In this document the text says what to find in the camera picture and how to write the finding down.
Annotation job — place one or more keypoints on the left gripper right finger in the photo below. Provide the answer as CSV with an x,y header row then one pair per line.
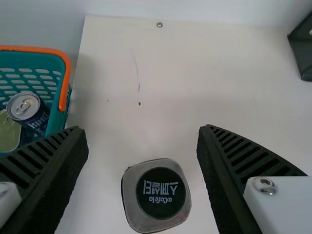
x,y
234,175

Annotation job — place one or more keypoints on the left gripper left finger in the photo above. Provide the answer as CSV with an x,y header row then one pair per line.
x,y
44,175

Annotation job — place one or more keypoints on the dark coffee bottle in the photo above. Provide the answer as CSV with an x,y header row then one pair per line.
x,y
158,195

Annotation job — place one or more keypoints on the teal shopping basket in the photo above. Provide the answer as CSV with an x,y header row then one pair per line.
x,y
56,109

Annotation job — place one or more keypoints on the rectangular tin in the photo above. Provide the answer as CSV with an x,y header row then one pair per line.
x,y
8,134

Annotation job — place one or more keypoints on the can with silver top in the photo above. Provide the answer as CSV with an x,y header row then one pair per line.
x,y
23,107

